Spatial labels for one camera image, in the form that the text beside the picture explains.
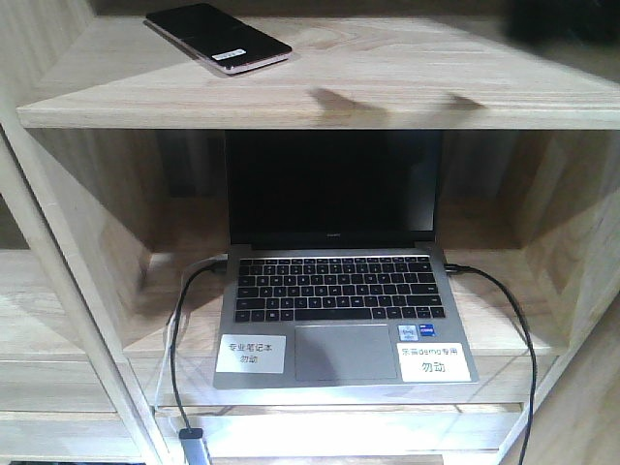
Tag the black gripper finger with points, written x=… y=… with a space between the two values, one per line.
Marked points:
x=535 y=22

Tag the black smartphone with purple frame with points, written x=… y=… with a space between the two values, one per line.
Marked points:
x=219 y=39

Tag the wooden desk shelf unit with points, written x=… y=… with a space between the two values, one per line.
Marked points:
x=94 y=243

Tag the silver laptop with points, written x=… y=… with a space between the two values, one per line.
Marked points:
x=333 y=245

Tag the white label right palmrest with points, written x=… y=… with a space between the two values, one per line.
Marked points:
x=433 y=363

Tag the white label palmrest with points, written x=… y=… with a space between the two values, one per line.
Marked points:
x=251 y=353
x=433 y=363

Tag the white label left palmrest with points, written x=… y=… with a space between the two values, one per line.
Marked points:
x=251 y=353

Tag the grey usb hub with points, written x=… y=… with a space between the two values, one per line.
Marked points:
x=194 y=446

